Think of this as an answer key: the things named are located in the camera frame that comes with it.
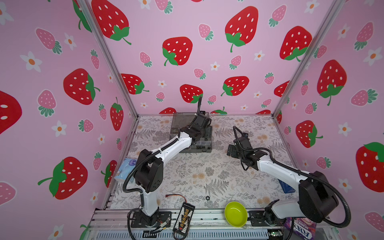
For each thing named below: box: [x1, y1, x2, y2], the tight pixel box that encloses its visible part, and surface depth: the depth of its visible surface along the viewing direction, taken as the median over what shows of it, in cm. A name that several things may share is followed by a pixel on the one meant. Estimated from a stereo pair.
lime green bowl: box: [224, 201, 248, 228], surface depth 77 cm
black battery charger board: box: [172, 202, 196, 237], surface depth 74 cm
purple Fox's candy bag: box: [284, 217, 317, 240], surface depth 71 cm
